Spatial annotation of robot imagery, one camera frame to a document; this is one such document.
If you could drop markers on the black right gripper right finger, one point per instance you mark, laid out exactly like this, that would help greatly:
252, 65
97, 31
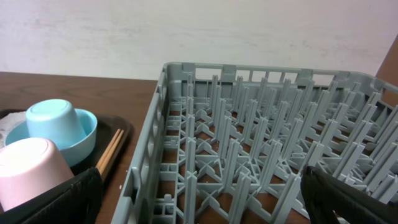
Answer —
327, 198

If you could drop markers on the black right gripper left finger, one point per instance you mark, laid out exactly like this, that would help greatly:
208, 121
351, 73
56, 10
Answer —
77, 200

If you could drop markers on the white napkin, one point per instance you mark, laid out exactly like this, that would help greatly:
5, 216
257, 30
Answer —
8, 123

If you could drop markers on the grey dishwasher rack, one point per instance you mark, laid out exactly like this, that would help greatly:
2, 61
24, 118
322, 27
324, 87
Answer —
229, 143

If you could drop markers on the light blue bowl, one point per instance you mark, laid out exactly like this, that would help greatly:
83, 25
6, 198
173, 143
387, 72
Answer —
73, 154

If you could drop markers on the wooden chopstick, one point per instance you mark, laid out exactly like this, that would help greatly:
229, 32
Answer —
99, 163
110, 153

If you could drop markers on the dark brown tray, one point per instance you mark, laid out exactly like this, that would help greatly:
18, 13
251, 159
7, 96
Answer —
106, 128

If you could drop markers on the light blue cup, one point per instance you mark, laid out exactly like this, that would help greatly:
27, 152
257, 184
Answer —
56, 120

